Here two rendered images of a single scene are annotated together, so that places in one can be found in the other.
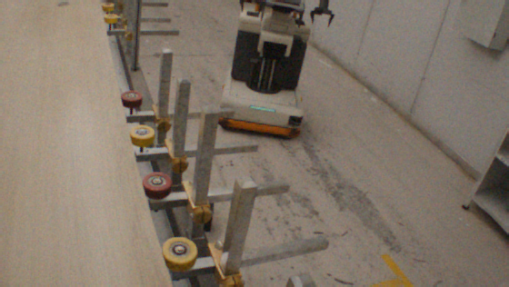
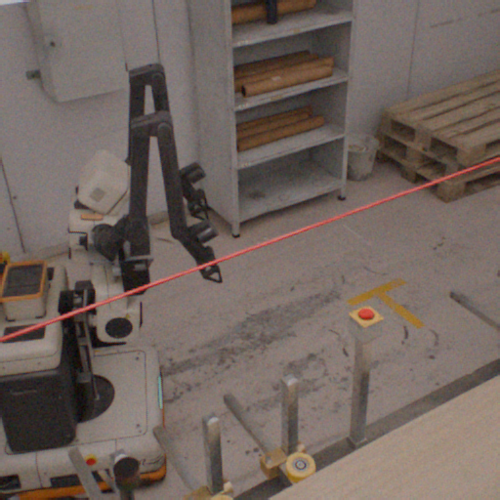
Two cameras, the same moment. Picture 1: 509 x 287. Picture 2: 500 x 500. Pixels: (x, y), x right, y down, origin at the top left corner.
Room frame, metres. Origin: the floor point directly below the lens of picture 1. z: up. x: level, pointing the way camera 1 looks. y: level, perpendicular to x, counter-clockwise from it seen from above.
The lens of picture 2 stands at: (2.31, 2.29, 2.51)
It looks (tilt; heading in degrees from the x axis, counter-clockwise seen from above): 34 degrees down; 268
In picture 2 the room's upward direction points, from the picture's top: 1 degrees counter-clockwise
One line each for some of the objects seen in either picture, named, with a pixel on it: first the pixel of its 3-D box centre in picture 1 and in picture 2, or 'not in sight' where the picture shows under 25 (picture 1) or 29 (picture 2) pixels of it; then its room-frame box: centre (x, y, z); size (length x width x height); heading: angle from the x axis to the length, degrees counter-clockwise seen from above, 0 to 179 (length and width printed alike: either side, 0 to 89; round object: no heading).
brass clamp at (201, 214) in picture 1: (195, 202); not in sight; (0.88, 0.14, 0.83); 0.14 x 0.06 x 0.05; 29
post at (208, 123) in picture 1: (201, 184); not in sight; (0.86, 0.13, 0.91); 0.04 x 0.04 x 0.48; 29
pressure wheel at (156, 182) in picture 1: (156, 195); not in sight; (0.84, 0.24, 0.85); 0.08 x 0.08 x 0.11
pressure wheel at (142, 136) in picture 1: (141, 145); not in sight; (1.06, 0.37, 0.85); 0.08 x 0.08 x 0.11
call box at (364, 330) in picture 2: not in sight; (365, 325); (1.95, 0.73, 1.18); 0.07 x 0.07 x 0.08; 29
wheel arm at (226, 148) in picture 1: (198, 151); not in sight; (1.16, 0.19, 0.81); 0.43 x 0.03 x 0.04; 119
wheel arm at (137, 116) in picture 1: (181, 114); (497, 324); (1.37, 0.31, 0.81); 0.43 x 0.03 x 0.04; 119
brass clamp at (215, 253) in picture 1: (224, 268); not in sight; (0.66, 0.02, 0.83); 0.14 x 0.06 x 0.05; 29
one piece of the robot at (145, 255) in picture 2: (283, 7); (132, 252); (2.70, 0.02, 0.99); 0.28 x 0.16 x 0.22; 96
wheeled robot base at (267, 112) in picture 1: (260, 99); (85, 418); (2.99, 0.05, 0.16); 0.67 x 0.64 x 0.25; 6
